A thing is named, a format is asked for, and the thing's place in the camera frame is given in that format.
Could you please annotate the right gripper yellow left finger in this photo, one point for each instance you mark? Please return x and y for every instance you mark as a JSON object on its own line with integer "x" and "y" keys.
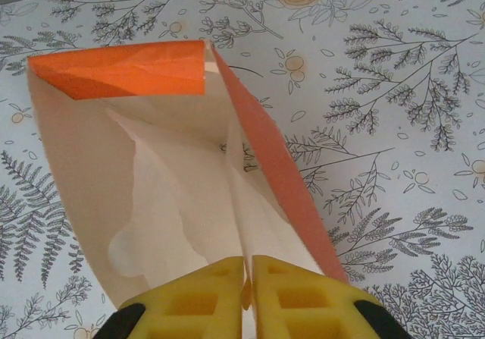
{"x": 189, "y": 308}

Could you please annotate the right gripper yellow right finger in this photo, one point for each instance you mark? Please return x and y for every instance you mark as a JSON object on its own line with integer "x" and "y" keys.
{"x": 303, "y": 308}

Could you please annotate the coffee filter package orange top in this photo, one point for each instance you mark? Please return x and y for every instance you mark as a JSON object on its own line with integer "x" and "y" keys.
{"x": 94, "y": 69}

